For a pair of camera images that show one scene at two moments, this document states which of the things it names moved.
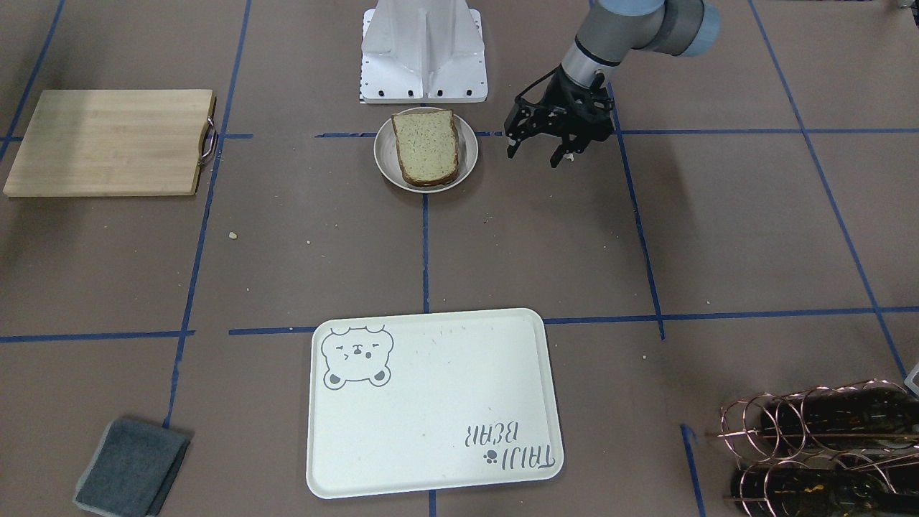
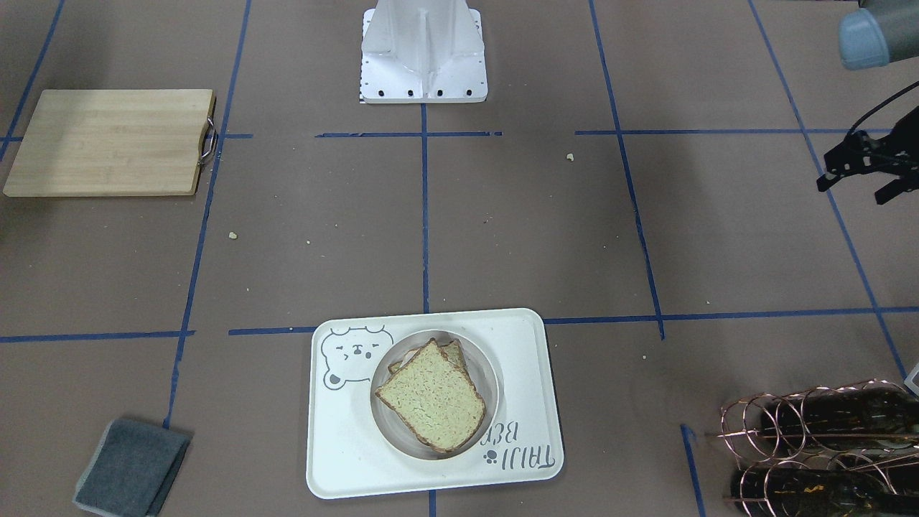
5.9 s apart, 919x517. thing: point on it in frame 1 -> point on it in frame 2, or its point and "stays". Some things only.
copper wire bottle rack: (848, 452) stays
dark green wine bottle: (792, 491) stays
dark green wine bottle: (872, 418) stays
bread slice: (429, 179) -> (454, 354)
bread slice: (428, 147) -> (436, 400)
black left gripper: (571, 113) -> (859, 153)
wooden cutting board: (93, 143) stays
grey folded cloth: (133, 469) stays
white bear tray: (420, 402) stays
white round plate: (385, 152) -> (395, 429)
